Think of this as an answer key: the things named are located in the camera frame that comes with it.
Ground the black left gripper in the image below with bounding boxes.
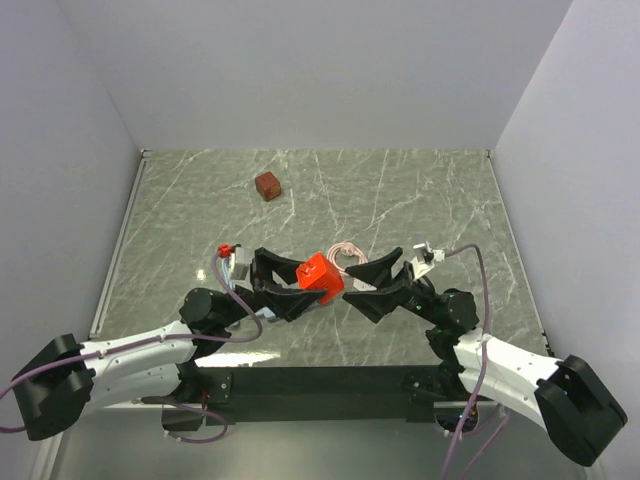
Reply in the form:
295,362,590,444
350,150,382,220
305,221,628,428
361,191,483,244
218,248,328,328

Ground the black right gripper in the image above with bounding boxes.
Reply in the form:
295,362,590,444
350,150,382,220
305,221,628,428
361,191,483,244
343,247,443,326

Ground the red cube socket adapter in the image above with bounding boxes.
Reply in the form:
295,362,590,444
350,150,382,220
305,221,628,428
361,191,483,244
296,252,345,305

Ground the white square socket adapter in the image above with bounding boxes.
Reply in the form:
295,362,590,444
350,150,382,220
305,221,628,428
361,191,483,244
352,278,376,291

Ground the blue power strip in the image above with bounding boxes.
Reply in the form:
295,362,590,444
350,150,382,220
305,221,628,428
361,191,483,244
256,308,278,322

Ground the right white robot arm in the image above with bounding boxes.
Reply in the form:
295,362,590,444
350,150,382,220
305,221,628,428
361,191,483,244
343,243,628,467

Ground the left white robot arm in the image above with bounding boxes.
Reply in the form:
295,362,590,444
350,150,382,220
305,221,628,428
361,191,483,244
6,244,344,441

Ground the dark red cube adapter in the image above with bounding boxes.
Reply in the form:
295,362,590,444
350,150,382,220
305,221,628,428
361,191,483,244
255,171,282,202

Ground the black base beam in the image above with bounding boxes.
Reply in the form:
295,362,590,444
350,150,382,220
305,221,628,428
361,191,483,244
166,365,469,424

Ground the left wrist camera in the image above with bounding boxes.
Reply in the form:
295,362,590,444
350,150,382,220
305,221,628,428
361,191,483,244
217,244,253,288

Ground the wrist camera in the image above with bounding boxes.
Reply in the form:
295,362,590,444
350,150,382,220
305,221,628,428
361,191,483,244
410,240,446,282
217,244,253,288

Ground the pink coiled power cable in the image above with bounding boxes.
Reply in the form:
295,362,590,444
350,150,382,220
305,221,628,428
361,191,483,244
325,240,371,276

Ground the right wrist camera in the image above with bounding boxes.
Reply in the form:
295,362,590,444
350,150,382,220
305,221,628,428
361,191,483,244
410,240,446,282

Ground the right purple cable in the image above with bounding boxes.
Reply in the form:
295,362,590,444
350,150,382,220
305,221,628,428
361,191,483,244
439,243,513,480

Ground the purple cable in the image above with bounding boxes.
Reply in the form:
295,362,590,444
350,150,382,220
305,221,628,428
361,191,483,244
0,249,264,445
439,243,513,480

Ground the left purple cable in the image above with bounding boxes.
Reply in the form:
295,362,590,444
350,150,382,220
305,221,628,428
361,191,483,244
0,249,264,445

